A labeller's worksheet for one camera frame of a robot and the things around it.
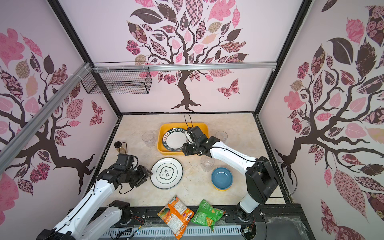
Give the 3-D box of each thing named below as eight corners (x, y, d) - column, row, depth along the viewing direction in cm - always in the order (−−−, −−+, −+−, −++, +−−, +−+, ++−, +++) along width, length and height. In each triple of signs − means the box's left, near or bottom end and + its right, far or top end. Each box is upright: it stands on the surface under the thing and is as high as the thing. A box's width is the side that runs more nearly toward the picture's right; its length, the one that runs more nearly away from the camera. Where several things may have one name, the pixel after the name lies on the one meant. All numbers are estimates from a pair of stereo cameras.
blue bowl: (211, 191, 82) (213, 186, 75) (210, 173, 89) (211, 167, 82) (231, 191, 82) (234, 186, 75) (228, 173, 89) (231, 167, 82)
